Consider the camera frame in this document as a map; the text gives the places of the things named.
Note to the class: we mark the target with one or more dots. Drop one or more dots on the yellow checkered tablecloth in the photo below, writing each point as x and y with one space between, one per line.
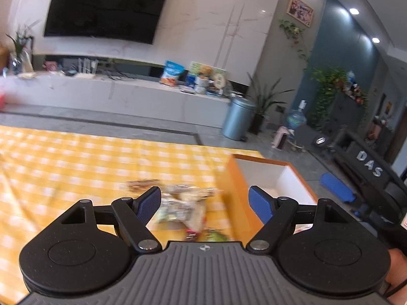
63 165

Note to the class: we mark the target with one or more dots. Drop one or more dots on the grey pedal trash can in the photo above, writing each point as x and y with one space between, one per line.
237 119

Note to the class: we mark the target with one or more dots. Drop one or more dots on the bushy trailing green plant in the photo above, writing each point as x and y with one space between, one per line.
327 92

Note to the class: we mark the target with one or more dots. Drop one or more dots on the toys on cabinet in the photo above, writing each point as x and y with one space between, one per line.
355 90

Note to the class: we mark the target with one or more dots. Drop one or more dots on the round wooden paddle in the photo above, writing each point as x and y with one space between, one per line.
219 81

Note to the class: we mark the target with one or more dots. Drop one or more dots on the framed wall picture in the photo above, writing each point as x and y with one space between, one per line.
300 10

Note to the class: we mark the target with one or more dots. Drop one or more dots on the hanging vine plant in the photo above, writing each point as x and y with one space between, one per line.
294 35

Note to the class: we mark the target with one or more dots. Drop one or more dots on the blue water jug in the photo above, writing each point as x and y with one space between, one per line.
296 119

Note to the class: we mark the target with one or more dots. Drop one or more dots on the clear snack packet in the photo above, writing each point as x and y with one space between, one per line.
184 203

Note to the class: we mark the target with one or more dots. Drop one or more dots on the white marble media console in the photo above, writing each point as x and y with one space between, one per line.
127 97

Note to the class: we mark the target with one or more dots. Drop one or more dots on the white router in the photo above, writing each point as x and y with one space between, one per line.
84 66

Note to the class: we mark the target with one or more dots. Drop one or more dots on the potted long-leaf plant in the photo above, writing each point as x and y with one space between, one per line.
264 101

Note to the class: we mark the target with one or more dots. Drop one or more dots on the person's right forearm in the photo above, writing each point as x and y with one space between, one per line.
397 270

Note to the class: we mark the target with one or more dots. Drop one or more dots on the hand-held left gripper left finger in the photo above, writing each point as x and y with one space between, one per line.
149 205

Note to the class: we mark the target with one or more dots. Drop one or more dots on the round ceiling light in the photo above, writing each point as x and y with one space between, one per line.
375 40
354 11

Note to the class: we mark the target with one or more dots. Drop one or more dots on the black wall television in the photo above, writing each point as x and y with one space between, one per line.
108 6

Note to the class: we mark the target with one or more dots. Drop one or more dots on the round white stool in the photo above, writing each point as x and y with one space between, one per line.
298 146

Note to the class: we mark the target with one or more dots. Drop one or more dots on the grey drawer cabinet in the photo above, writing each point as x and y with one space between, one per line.
348 112

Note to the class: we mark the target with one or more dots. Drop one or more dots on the pink space heater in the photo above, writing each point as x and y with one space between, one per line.
279 138

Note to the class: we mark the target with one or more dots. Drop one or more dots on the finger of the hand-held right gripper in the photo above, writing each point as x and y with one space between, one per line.
337 187

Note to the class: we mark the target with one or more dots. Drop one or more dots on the orange cardboard box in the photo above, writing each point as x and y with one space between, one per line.
235 190

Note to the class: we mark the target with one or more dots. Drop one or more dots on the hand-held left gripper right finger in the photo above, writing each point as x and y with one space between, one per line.
260 203

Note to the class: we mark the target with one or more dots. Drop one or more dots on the green plant in glass vase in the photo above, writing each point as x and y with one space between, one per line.
19 49

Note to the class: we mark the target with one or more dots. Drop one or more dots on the green printed board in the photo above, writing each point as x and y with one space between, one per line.
208 68

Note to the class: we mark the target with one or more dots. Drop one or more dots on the blue snack bag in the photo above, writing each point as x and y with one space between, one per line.
171 73

